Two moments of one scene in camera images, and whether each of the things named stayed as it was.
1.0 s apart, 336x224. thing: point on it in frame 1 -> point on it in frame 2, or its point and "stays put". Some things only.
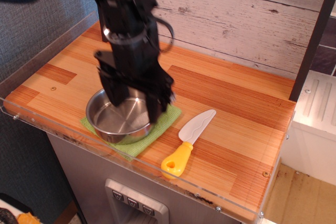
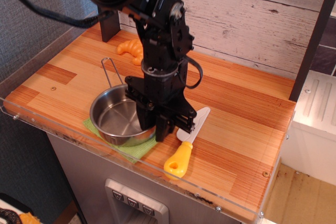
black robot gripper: x=135 y=59 -> x=163 y=95
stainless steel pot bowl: x=124 y=124 stays put
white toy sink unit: x=310 y=145 stays put
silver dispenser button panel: x=126 y=205 stays put
